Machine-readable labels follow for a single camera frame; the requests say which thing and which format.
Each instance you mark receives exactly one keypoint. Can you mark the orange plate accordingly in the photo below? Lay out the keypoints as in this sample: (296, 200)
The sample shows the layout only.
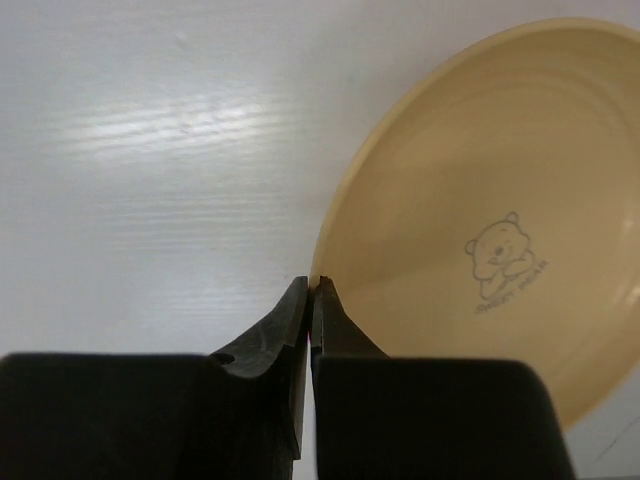
(494, 211)

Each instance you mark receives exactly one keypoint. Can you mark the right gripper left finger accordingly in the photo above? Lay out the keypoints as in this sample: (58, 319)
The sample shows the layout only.
(234, 414)

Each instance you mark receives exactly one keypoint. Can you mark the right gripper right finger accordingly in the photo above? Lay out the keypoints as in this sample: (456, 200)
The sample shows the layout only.
(379, 417)

